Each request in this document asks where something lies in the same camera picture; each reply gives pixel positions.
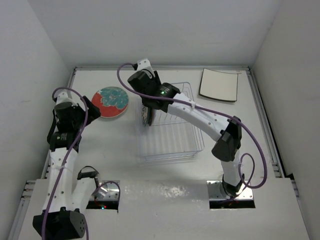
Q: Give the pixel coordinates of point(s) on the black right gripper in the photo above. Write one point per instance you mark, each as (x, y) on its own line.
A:
(155, 78)

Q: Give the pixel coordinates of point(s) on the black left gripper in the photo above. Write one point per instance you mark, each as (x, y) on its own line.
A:
(94, 113)

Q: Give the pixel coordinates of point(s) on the white round plate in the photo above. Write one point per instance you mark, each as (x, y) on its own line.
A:
(111, 101)

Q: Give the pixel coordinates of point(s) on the square grey plate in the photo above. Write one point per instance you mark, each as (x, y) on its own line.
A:
(217, 85)

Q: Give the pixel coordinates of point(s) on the red floral round plate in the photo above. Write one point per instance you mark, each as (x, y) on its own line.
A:
(113, 117)

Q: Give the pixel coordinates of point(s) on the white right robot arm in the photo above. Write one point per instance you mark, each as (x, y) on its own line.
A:
(226, 133)

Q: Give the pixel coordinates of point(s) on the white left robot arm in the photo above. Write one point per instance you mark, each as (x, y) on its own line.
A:
(63, 212)

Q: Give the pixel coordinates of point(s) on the black white speckled plate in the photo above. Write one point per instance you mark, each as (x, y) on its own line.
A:
(144, 115)

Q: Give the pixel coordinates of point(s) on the dark red round plate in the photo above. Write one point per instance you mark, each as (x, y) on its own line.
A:
(151, 116)

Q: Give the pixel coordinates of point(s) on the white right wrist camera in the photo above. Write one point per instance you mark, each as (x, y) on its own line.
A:
(144, 64)

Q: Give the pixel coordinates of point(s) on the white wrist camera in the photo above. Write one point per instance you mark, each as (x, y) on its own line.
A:
(64, 97)
(144, 64)

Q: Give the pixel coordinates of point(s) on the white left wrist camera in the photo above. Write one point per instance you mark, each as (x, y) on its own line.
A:
(64, 97)

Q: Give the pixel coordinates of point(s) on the white wire dish rack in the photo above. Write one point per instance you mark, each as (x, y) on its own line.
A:
(169, 139)

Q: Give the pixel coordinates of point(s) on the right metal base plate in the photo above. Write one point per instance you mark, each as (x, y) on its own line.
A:
(217, 193)

